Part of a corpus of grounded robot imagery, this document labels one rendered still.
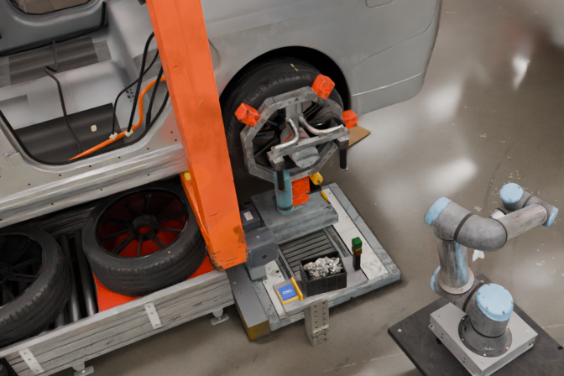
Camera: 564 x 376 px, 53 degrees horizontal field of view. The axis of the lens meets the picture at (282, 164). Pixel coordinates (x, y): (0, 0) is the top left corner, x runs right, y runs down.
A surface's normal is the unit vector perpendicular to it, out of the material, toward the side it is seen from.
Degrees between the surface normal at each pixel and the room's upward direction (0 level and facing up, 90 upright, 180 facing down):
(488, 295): 5
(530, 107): 0
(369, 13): 90
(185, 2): 90
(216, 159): 90
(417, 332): 0
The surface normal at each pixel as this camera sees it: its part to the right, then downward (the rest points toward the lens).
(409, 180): -0.07, -0.75
